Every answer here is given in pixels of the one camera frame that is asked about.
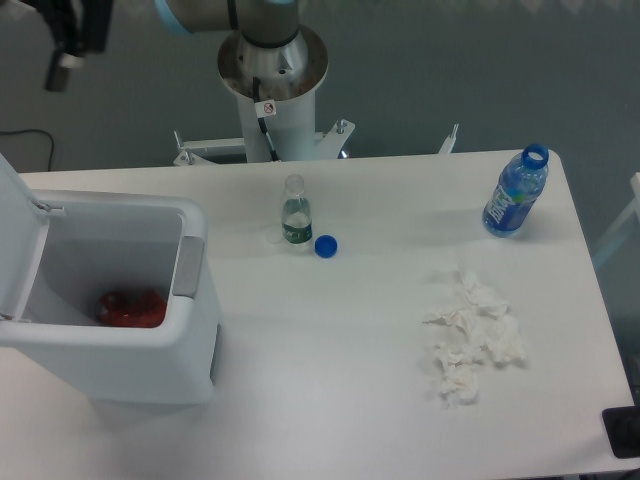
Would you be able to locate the black cable on floor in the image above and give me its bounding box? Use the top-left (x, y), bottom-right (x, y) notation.
top-left (0, 128), bottom-right (56, 174)

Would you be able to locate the red crumpled trash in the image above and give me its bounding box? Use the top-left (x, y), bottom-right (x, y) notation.
top-left (95, 290), bottom-right (167, 328)

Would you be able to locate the small clear water bottle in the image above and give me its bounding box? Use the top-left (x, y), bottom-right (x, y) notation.
top-left (280, 174), bottom-right (313, 254)

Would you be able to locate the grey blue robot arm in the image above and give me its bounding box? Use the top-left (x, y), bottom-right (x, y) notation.
top-left (24, 0), bottom-right (299, 93)

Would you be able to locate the white trash can lid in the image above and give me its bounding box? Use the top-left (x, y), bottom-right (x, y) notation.
top-left (1, 158), bottom-right (65, 320)

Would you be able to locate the black device at edge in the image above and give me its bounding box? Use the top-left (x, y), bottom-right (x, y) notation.
top-left (602, 406), bottom-right (639, 459)

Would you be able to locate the white furniture at right edge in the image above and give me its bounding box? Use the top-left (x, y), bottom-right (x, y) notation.
top-left (591, 172), bottom-right (639, 271)

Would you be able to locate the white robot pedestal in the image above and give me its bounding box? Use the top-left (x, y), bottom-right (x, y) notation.
top-left (172, 24), bottom-right (461, 167)

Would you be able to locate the white plastic trash can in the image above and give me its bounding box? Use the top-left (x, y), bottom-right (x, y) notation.
top-left (1, 190), bottom-right (221, 405)

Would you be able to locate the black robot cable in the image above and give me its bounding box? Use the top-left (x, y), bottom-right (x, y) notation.
top-left (251, 75), bottom-right (280, 162)

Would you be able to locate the crumpled white tissue paper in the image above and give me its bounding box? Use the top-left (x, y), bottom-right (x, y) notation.
top-left (422, 266), bottom-right (529, 408)

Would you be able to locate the white bottle cap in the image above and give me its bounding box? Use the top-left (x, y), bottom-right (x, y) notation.
top-left (264, 231), bottom-right (283, 245)

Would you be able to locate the blue bottle cap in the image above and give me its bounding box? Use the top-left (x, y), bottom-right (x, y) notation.
top-left (314, 235), bottom-right (338, 259)

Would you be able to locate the blue drink bottle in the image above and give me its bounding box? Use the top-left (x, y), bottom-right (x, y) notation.
top-left (482, 143), bottom-right (549, 238)

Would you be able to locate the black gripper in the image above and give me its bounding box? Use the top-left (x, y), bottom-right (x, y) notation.
top-left (34, 0), bottom-right (113, 92)

